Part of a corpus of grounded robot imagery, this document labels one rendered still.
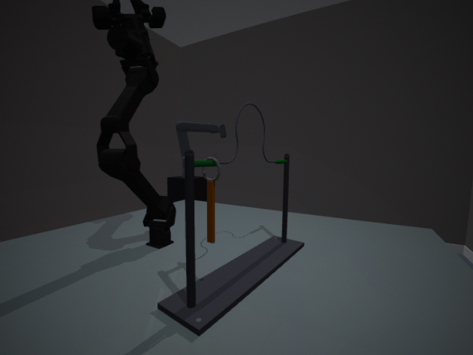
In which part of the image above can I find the orange handle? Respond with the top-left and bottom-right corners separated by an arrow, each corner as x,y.
202,158 -> 221,243

